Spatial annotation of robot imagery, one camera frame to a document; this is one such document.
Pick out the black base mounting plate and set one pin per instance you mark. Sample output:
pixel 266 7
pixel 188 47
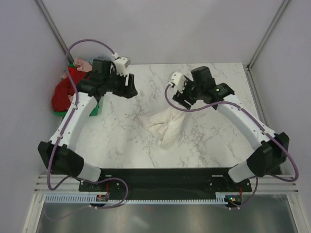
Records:
pixel 165 183

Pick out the right aluminium table rail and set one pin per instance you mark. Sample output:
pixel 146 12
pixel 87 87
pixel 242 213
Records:
pixel 255 95

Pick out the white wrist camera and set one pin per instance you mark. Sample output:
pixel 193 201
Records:
pixel 179 81
pixel 120 64

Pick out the red t shirt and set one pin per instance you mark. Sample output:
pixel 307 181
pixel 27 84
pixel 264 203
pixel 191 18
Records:
pixel 63 95

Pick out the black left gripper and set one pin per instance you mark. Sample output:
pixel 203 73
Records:
pixel 127 91

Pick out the white t shirt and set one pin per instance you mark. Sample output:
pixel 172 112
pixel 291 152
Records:
pixel 165 125

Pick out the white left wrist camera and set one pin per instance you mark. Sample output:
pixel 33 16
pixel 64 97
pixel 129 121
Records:
pixel 120 64

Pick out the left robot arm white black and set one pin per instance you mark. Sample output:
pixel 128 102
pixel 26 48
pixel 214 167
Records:
pixel 58 154

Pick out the aluminium frame post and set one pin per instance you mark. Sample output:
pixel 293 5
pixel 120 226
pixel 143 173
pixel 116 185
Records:
pixel 275 20
pixel 53 28

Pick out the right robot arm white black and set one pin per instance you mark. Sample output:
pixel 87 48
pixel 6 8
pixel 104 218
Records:
pixel 270 148

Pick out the pink t shirt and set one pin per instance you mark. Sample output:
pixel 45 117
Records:
pixel 77 70

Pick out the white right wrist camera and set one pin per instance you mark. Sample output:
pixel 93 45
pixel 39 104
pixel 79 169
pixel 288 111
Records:
pixel 179 81

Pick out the right aluminium frame post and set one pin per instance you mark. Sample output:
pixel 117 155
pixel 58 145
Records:
pixel 275 20

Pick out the aluminium front frame rail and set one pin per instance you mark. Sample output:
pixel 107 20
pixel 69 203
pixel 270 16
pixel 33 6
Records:
pixel 266 186

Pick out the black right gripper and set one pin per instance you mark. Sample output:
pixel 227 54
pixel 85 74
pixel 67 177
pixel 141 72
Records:
pixel 181 101

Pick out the left aluminium frame post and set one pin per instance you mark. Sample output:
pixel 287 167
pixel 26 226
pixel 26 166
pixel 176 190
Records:
pixel 53 28

